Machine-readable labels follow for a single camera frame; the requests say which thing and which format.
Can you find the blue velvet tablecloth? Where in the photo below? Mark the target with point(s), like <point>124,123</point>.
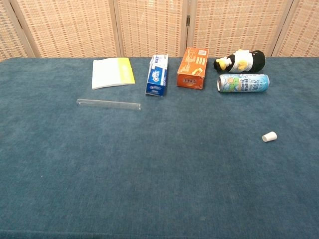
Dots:
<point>159,161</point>

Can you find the light blue drink can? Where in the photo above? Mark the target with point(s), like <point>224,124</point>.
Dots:
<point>244,83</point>

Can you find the small white cap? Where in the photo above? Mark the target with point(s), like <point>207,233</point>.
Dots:
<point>269,137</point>

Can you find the black screen hinge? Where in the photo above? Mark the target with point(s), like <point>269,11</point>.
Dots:
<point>188,21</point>

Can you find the orange cardboard box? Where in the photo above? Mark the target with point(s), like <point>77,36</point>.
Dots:
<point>192,67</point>

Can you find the black white penguin plush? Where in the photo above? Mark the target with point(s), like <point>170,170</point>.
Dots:
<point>256,59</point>

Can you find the woven bamboo folding screen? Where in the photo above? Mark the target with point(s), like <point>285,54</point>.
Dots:
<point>74,25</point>

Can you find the white and yellow notepad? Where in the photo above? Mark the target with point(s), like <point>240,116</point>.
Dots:
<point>107,73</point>

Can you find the clear glass test tube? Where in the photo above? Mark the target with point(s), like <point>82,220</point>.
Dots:
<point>109,104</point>

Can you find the blue white toothpaste box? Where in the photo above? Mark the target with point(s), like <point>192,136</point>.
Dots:
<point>155,79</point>

